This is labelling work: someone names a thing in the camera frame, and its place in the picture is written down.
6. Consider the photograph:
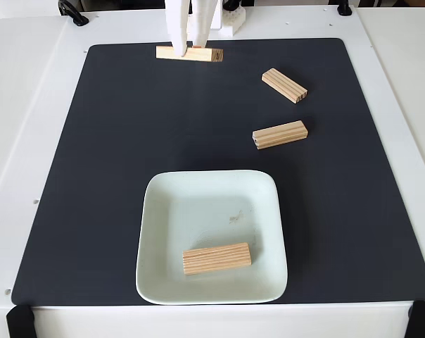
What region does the striped wooden block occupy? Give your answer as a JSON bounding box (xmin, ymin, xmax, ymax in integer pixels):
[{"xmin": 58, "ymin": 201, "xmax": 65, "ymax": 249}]
[
  {"xmin": 155, "ymin": 45, "xmax": 224, "ymax": 63},
  {"xmin": 251, "ymin": 120, "xmax": 309, "ymax": 151},
  {"xmin": 261, "ymin": 68, "xmax": 309, "ymax": 105}
]

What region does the black clamp handle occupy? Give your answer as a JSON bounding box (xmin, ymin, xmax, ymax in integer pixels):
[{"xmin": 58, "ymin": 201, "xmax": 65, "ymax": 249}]
[{"xmin": 57, "ymin": 0, "xmax": 90, "ymax": 27}]

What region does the white toy brick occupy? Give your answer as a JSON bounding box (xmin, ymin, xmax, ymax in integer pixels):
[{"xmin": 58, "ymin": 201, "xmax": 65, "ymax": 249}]
[{"xmin": 221, "ymin": 6, "xmax": 247, "ymax": 38}]

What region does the pale green square plate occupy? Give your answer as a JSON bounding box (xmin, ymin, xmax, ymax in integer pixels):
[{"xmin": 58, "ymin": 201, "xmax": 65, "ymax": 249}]
[{"xmin": 134, "ymin": 170, "xmax": 289, "ymax": 306}]

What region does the wooden block with number mark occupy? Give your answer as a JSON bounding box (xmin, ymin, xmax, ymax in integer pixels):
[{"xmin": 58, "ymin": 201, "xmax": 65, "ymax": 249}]
[{"xmin": 182, "ymin": 242, "xmax": 252, "ymax": 276}]

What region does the black table mat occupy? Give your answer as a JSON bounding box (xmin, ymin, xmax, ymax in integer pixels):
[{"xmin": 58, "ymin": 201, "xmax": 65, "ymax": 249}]
[{"xmin": 11, "ymin": 37, "xmax": 425, "ymax": 306}]

